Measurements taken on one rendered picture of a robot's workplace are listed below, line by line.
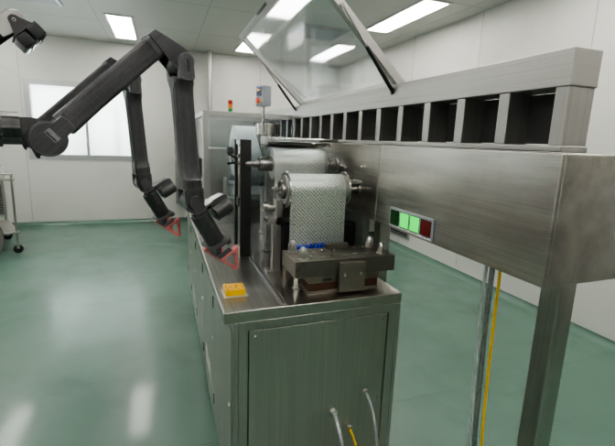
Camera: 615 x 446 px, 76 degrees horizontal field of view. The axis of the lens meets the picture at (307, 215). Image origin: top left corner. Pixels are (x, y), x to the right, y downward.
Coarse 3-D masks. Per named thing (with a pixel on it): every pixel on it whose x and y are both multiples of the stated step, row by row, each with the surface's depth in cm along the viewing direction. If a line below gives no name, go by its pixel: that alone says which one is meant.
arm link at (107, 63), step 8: (104, 64) 137; (112, 64) 138; (96, 72) 137; (88, 80) 136; (80, 88) 135; (64, 96) 133; (72, 96) 134; (56, 104) 132; (64, 104) 133; (48, 112) 130; (40, 120) 127; (48, 120) 130; (24, 144) 126
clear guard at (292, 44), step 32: (288, 0) 154; (320, 0) 138; (256, 32) 204; (288, 32) 177; (320, 32) 156; (352, 32) 140; (288, 64) 207; (320, 64) 179; (352, 64) 158; (320, 96) 211
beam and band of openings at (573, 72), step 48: (576, 48) 79; (384, 96) 148; (432, 96) 122; (480, 96) 104; (528, 96) 97; (576, 96) 82; (384, 144) 149; (432, 144) 122; (480, 144) 104; (576, 144) 85
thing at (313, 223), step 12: (300, 204) 154; (312, 204) 156; (324, 204) 157; (336, 204) 159; (300, 216) 155; (312, 216) 157; (324, 216) 158; (336, 216) 160; (300, 228) 156; (312, 228) 158; (324, 228) 159; (336, 228) 161; (300, 240) 157; (312, 240) 159; (324, 240) 160; (336, 240) 162
